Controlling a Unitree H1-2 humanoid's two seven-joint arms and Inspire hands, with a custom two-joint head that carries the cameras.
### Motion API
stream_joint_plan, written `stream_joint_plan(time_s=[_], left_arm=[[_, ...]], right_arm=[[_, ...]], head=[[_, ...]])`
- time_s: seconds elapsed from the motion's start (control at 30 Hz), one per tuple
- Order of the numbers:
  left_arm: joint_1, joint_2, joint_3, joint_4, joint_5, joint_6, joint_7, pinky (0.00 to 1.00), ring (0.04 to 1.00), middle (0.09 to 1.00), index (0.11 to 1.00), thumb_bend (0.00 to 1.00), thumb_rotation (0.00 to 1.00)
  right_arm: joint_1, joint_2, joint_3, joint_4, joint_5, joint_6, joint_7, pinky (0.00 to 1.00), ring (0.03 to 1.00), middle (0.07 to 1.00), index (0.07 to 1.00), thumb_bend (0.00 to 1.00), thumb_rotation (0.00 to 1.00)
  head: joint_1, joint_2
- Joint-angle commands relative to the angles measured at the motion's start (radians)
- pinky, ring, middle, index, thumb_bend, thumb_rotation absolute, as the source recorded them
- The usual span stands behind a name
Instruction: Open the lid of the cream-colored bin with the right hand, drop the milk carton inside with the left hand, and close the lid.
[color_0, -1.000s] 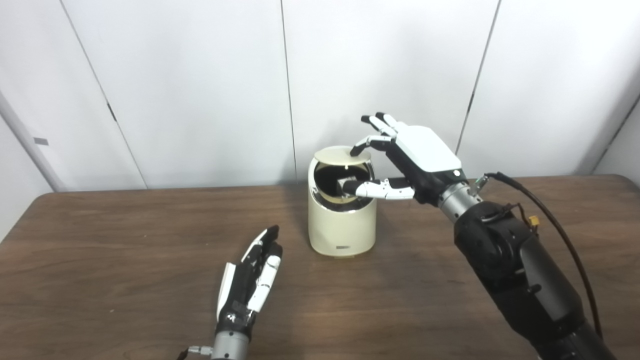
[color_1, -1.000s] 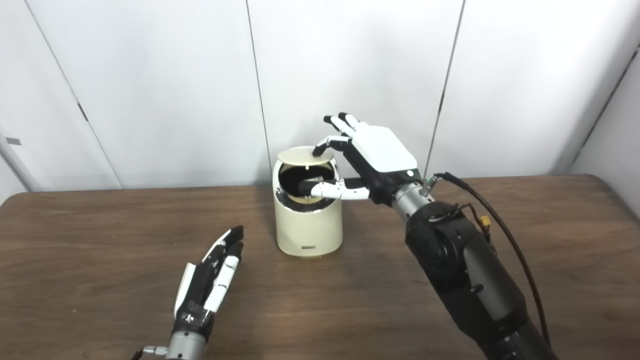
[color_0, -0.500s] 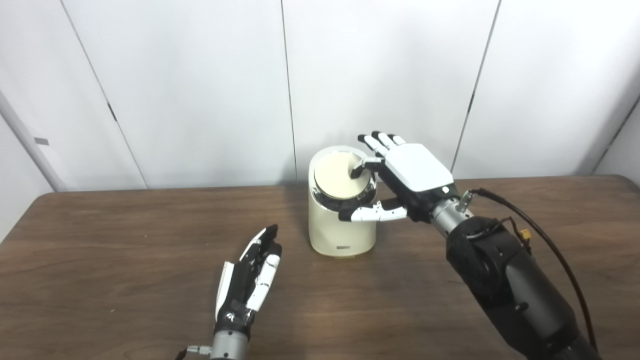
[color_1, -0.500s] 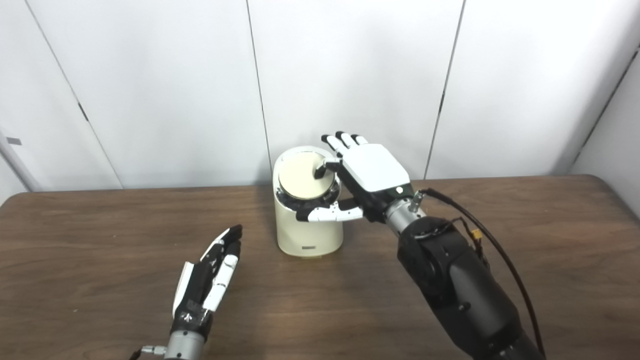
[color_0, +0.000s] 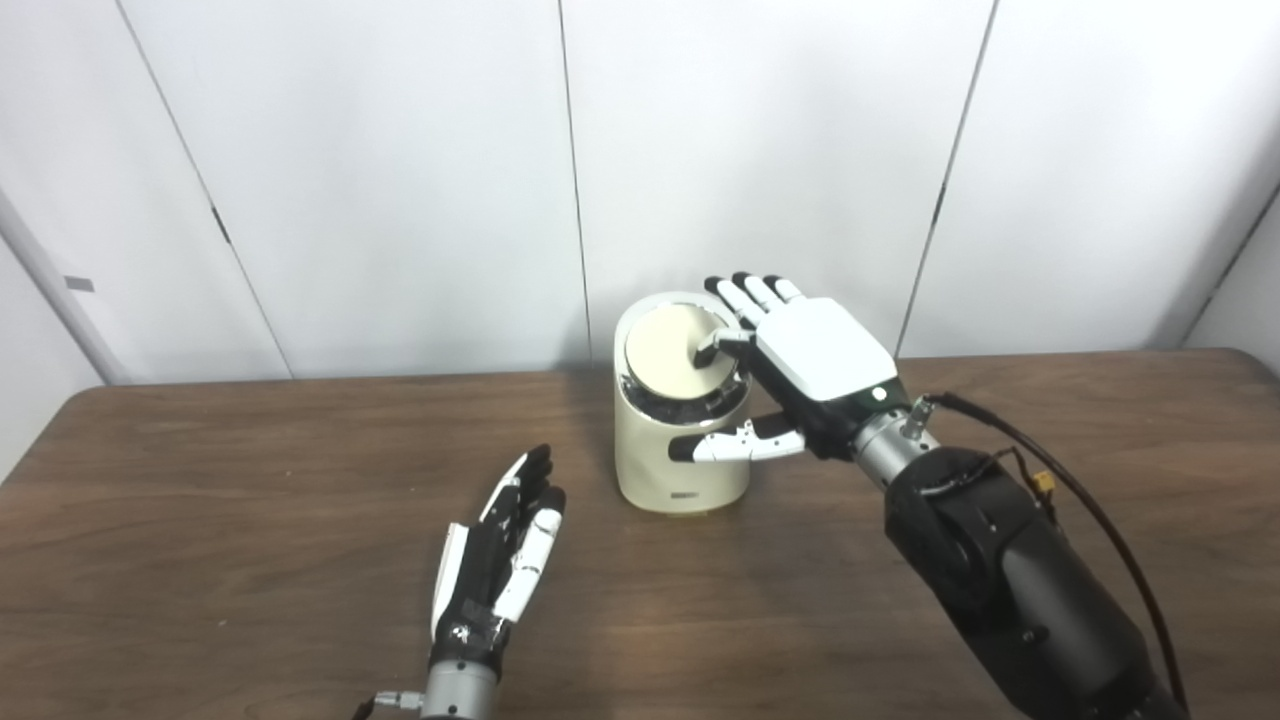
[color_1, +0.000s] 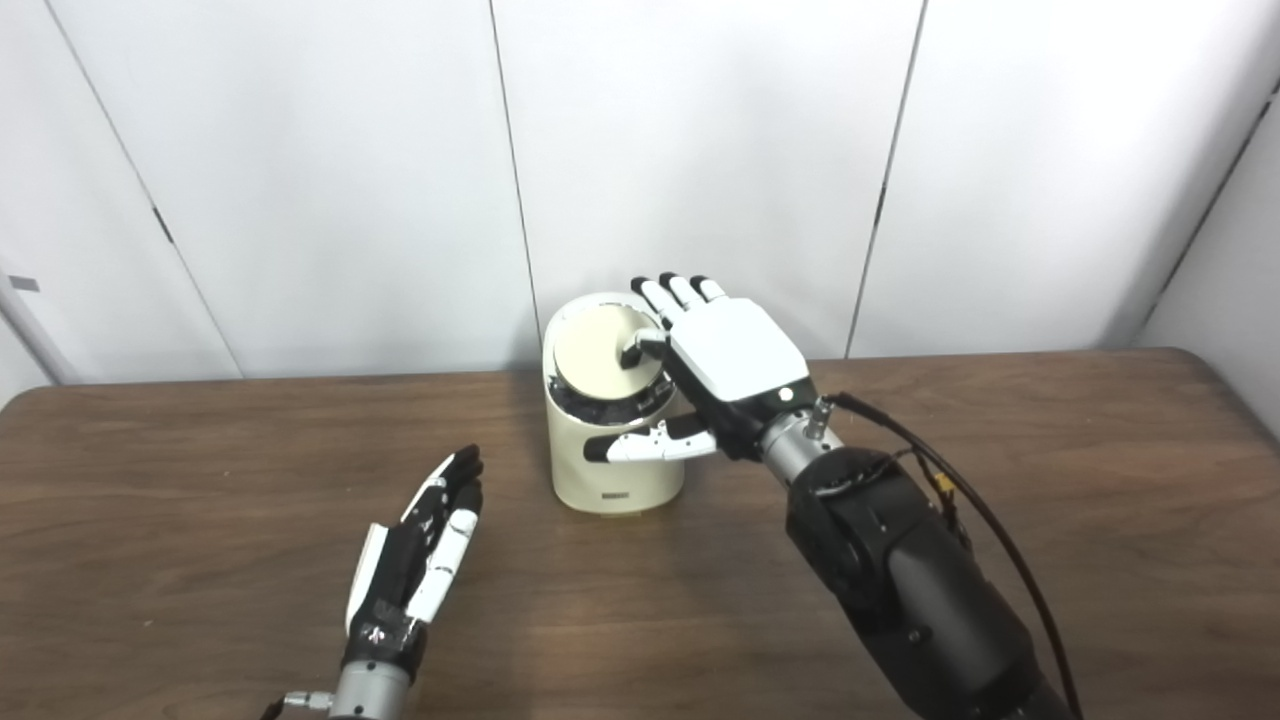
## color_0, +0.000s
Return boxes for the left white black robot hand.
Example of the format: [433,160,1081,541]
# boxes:
[430,445,567,666]

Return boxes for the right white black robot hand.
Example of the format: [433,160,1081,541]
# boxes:
[668,272,901,466]

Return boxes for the cream round bin lid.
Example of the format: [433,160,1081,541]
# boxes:
[624,303,741,399]

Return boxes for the cream-colored bin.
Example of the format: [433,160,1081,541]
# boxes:
[613,291,753,516]

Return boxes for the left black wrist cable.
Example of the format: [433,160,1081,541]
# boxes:
[352,690,426,720]

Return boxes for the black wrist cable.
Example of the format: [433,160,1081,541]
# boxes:
[920,392,1191,716]
[352,690,426,720]

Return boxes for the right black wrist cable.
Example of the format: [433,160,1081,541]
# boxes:
[920,392,1191,716]

